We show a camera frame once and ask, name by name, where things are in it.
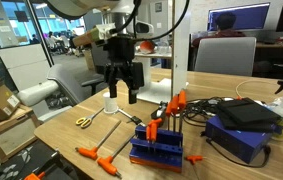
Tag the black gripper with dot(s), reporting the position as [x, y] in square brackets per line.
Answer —
[121, 51]

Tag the white cup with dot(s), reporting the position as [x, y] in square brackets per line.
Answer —
[109, 106]

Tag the white shelf unit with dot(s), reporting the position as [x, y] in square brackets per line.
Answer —
[181, 60]

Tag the metal caliper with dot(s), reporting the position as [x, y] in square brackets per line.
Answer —
[135, 119]

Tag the orange round object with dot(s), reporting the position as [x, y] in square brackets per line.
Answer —
[146, 46]

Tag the gray office chair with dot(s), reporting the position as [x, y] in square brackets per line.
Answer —
[64, 83]

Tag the blue hex key holder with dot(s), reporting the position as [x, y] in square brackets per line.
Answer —
[164, 150]

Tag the distant seated person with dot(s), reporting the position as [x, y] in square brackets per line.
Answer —
[52, 40]

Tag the white partition panel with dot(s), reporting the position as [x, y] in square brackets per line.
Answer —
[24, 66]

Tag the gray office chair backrest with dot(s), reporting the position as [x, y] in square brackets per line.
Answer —
[226, 56]

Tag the seated person in red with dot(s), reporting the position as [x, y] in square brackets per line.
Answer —
[226, 21]

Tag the black flat pad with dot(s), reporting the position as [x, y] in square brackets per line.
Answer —
[247, 113]

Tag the blue box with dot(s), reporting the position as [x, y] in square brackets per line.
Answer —
[237, 141]

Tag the orange and black tool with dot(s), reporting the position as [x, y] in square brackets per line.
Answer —
[32, 176]

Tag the monitor with blue screen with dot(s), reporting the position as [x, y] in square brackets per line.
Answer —
[254, 16]

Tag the wooden office desk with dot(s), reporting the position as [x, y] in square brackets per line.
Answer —
[277, 50]

